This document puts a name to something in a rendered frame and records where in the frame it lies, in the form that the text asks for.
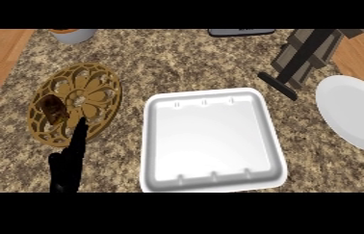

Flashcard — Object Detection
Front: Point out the dark brown food chunk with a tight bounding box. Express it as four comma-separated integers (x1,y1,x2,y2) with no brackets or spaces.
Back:
38,94,71,125

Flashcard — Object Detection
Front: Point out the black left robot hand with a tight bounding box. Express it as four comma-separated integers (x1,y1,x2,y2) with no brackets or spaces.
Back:
47,117,90,194

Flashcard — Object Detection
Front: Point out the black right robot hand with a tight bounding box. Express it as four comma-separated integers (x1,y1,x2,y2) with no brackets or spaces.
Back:
256,71,301,102

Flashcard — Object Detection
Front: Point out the grey round pot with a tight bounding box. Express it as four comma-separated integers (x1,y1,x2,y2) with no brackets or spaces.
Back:
49,28,100,46

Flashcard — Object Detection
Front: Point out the dark flat appliance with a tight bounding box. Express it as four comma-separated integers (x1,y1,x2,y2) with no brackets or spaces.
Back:
208,28,277,38

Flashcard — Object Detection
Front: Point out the white square foam tray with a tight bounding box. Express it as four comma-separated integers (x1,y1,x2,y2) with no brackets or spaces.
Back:
138,87,289,194

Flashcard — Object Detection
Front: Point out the white round plate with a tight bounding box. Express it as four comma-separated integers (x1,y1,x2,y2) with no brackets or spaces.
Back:
314,74,364,150

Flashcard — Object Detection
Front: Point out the orange food in pot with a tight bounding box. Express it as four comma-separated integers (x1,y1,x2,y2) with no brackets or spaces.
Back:
50,28,80,35

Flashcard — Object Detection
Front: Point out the round golden openwork trivet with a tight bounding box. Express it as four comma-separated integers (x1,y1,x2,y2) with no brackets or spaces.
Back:
26,62,124,148

